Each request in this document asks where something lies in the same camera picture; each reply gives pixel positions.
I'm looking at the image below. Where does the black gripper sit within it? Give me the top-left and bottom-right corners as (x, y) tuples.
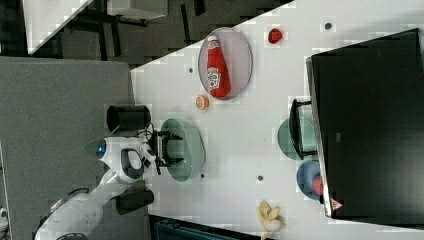
(149, 130), (184, 175)

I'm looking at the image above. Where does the green plastic strainer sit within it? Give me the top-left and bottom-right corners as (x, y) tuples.
(161, 119), (206, 182)

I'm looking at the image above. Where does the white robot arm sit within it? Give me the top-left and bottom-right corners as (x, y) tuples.
(32, 136), (166, 240)

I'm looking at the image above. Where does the black cylinder cup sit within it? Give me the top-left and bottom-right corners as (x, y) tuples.
(106, 105), (151, 132)

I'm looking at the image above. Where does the orange slice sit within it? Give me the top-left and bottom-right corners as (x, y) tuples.
(195, 94), (209, 110)

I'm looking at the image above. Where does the black block at table edge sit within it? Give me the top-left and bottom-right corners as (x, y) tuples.
(115, 190), (154, 215)

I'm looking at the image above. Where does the red ketchup bottle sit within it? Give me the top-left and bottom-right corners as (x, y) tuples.
(207, 35), (231, 99)

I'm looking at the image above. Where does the grey round plate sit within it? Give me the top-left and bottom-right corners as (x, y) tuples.
(208, 27), (253, 100)

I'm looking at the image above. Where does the peeled banana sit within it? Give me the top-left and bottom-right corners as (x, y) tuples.
(256, 200), (286, 240)

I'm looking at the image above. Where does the green plastic mug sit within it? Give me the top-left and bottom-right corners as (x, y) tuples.
(277, 118), (316, 160)

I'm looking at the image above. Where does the blue small bowl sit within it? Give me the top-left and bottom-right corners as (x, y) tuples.
(296, 161), (321, 200)

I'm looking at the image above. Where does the red strawberry in bowl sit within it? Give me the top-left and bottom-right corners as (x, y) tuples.
(312, 177), (323, 196)

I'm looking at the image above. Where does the red strawberry on table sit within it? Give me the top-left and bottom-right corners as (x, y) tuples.
(268, 28), (283, 44)

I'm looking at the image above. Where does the black toaster oven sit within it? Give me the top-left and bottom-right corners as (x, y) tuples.
(289, 28), (424, 229)

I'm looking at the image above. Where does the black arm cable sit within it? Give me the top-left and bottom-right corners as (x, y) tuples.
(134, 121), (156, 143)

